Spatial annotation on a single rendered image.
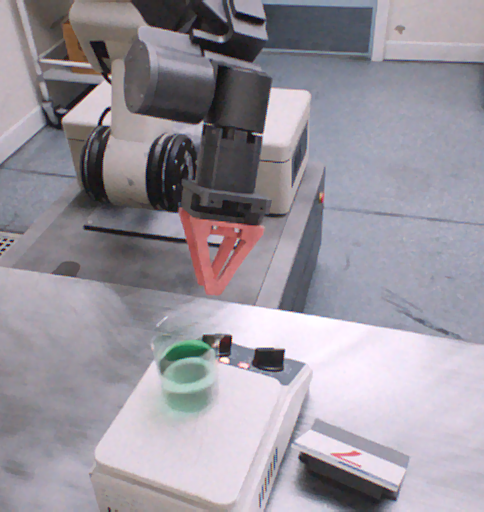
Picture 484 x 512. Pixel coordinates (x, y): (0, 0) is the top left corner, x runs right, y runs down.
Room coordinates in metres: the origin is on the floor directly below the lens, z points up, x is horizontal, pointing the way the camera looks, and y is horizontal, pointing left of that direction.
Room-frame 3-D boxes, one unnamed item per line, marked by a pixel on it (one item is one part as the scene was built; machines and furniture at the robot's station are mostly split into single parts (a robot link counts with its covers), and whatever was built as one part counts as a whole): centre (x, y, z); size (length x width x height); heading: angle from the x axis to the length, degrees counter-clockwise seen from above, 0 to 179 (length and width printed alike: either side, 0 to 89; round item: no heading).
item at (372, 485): (0.32, -0.09, 0.77); 0.09 x 0.06 x 0.04; 62
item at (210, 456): (0.31, 0.05, 0.83); 0.12 x 0.12 x 0.01; 67
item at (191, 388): (0.33, 0.05, 0.87); 0.06 x 0.05 x 0.08; 96
